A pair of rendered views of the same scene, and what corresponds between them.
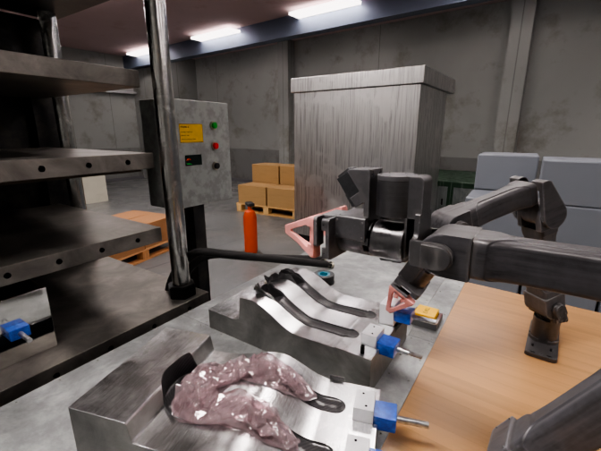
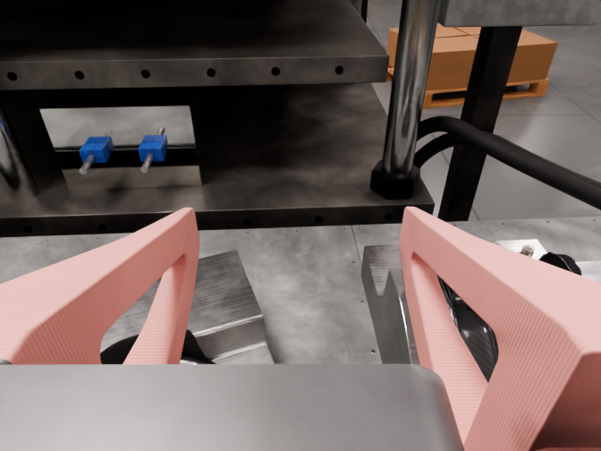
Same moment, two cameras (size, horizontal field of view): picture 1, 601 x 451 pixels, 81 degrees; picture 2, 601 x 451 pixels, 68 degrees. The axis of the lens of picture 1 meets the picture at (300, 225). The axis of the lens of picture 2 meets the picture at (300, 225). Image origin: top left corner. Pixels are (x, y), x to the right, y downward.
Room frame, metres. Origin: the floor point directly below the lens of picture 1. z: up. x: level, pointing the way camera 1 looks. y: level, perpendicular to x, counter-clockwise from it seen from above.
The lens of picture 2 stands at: (0.54, -0.08, 1.27)
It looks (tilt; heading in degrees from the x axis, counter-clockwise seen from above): 37 degrees down; 53
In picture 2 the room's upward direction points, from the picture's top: straight up
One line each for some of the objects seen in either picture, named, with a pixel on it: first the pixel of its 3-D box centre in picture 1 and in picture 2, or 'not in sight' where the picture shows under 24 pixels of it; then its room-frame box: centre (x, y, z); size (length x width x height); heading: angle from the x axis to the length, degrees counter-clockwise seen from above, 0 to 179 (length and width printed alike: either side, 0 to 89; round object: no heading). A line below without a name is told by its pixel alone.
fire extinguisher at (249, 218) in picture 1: (250, 230); not in sight; (3.72, 0.55, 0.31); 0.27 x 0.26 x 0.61; 161
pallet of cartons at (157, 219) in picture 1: (120, 239); (464, 61); (3.73, 2.00, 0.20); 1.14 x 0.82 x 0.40; 152
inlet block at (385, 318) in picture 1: (408, 315); not in sight; (0.78, -0.27, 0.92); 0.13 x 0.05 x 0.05; 57
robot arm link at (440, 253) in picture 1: (416, 217); not in sight; (0.47, -0.16, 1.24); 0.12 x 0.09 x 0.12; 53
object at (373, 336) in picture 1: (392, 347); not in sight; (0.69, -0.21, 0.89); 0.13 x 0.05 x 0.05; 56
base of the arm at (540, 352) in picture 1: (545, 327); not in sight; (0.85, -0.67, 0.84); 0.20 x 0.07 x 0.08; 143
